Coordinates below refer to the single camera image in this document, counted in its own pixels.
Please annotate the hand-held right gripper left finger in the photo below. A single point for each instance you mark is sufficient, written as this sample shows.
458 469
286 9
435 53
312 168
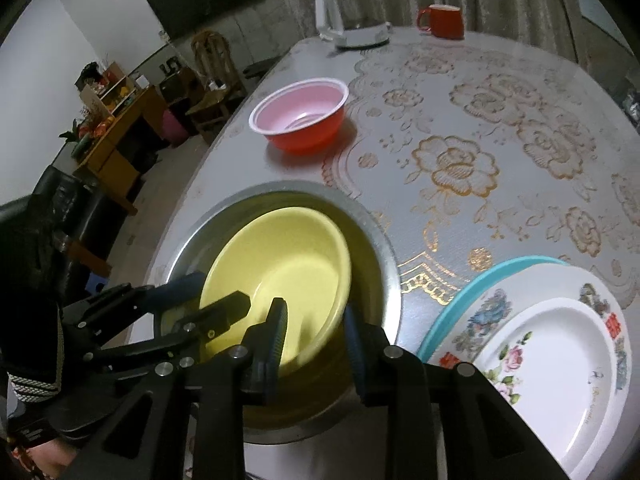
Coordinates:
277 345

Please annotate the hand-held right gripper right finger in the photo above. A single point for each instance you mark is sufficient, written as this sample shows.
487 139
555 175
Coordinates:
354 355

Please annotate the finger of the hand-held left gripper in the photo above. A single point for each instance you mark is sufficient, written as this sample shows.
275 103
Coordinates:
220 315
185 286

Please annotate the yellow plastic bowl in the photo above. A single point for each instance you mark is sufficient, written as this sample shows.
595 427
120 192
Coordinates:
285 260

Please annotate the stainless steel bowl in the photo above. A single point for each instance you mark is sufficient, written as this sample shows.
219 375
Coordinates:
370 260

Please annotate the white plate with pink roses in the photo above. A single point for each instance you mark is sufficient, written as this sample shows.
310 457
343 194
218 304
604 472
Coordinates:
555 365

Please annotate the person's left hand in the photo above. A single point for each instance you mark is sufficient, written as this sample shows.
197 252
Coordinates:
47 457

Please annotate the blue stool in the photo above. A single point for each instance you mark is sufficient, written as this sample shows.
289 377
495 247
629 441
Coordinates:
97 286

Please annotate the black sofa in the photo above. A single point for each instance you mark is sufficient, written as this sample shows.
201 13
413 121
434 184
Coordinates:
80 205

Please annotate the pink bin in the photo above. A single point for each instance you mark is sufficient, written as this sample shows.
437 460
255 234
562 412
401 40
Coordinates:
175 130

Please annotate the wooden cabinet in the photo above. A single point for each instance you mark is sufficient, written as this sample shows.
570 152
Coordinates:
125 130

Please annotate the red bowl with pink inside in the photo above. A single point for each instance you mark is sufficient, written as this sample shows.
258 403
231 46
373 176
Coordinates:
300 110

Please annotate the ornate wooden chair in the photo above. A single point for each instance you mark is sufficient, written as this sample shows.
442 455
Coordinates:
215 75

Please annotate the floral lace tablecloth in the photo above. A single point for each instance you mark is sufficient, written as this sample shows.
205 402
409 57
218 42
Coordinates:
475 160

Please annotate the white electric kettle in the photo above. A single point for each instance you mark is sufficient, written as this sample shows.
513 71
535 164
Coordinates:
345 15

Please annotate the red mug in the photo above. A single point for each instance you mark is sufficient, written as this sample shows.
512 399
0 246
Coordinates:
445 22

